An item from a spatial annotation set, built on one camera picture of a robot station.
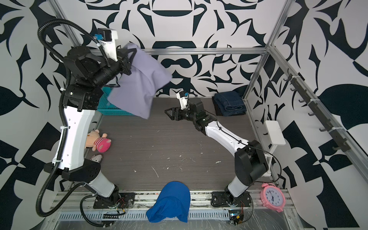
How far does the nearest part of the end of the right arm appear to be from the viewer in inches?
24.7

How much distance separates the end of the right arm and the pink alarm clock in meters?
0.49

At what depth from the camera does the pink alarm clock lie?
716 millimetres
